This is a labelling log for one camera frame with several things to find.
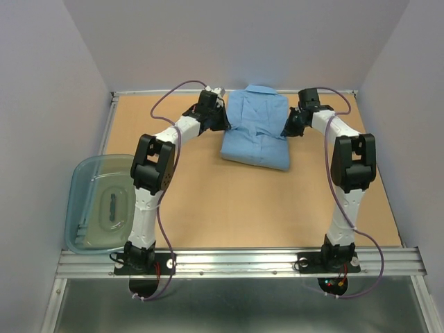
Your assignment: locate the purple cable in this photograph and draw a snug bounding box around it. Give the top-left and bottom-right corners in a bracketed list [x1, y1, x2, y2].
[318, 87, 385, 301]
[131, 80, 212, 302]

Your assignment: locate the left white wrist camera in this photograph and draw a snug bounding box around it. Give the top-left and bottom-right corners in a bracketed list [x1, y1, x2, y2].
[205, 85, 225, 99]

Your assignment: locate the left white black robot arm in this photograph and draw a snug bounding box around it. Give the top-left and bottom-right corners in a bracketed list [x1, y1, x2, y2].
[110, 86, 230, 275]

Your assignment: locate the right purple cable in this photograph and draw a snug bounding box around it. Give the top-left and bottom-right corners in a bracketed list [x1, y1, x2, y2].
[318, 87, 385, 301]

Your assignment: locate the clear blue plastic bin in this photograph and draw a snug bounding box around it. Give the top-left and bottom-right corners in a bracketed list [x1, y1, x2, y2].
[65, 154, 135, 255]

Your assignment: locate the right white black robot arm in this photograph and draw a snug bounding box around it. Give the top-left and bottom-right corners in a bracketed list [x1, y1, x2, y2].
[282, 87, 377, 274]

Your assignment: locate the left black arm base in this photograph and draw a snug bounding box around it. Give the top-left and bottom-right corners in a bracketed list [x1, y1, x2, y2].
[109, 252, 176, 275]

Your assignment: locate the aluminium front rail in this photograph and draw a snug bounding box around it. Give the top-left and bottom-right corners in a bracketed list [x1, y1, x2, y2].
[55, 247, 427, 279]

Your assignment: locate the light blue long sleeve shirt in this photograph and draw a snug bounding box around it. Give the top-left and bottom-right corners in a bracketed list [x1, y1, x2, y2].
[220, 85, 290, 171]

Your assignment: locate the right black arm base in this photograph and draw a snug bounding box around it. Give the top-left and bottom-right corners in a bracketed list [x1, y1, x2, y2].
[293, 252, 361, 274]

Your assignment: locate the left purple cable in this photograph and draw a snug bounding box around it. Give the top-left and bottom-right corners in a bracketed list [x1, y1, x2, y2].
[131, 80, 212, 302]

